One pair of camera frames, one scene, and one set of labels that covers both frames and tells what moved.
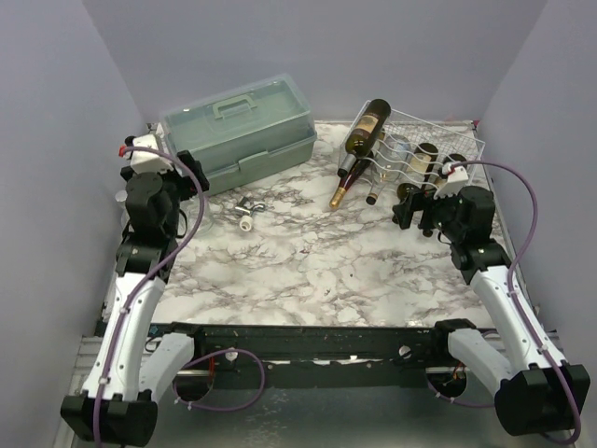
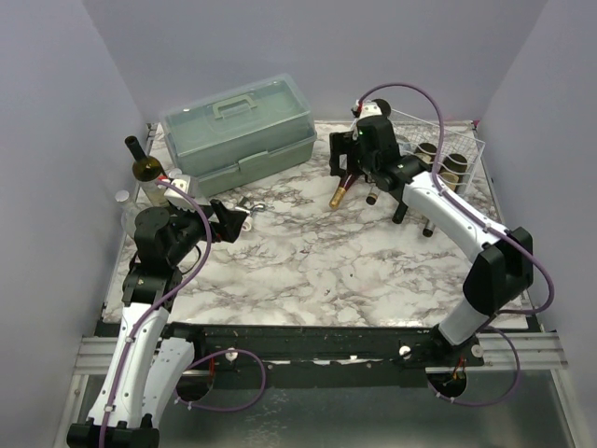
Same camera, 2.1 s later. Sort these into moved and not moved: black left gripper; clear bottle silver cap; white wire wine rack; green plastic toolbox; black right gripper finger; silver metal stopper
Moved: black left gripper; black right gripper finger
Not moved: clear bottle silver cap; green plastic toolbox; white wire wine rack; silver metal stopper
